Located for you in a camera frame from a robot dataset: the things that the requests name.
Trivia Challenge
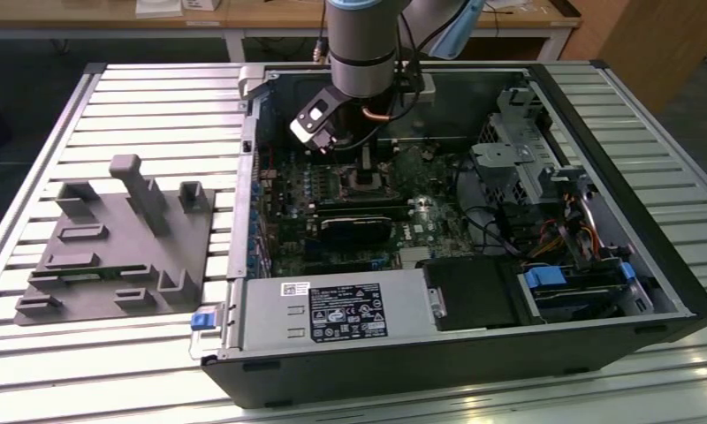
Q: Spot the black RAM slot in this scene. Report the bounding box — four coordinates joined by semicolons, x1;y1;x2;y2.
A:
317;205;418;220
313;196;418;209

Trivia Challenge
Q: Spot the wooden cabinet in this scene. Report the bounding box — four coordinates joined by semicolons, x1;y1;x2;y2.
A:
565;0;707;115

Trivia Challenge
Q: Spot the green motherboard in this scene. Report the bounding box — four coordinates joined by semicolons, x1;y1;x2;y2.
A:
251;140;480;277

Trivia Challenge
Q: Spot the hard disk in blue carrier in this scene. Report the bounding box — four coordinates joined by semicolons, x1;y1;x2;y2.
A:
520;263;639;319

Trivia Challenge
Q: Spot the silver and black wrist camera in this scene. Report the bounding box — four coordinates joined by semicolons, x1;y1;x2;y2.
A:
289;85;357;155

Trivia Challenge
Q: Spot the grey case handle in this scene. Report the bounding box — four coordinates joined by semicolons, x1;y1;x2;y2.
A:
238;65;279;102

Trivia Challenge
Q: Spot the thin cable with brass plug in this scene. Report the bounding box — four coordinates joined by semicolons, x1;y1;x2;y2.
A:
313;0;330;64

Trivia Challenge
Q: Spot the orange and yellow wire bundle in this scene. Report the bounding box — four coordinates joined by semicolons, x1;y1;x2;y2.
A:
536;218;604;260

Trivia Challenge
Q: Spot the black printed label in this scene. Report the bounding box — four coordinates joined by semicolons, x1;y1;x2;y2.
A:
309;278;386;345

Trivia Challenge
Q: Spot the wooden desk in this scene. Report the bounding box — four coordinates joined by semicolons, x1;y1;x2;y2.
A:
0;0;584;63

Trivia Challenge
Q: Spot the CPU socket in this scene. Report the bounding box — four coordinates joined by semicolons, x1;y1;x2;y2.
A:
337;163;401;201

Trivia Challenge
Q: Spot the silver chipset heatsink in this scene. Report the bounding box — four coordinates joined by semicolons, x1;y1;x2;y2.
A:
400;246;436;267

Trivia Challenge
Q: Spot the grey parts rack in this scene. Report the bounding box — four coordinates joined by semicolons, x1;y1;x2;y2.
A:
11;153;219;328

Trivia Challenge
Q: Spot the black graphics card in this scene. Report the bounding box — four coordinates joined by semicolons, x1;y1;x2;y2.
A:
317;213;396;245

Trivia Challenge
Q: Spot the silver disk bay cage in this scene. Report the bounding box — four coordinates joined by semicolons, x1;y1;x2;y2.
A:
469;86;601;207

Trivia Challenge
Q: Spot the silver power supply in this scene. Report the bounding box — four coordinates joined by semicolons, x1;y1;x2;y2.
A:
234;268;445;352

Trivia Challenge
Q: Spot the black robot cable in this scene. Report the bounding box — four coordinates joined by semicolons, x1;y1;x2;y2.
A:
398;0;473;123

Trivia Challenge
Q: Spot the black PC case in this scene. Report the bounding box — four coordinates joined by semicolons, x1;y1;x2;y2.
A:
198;58;707;410

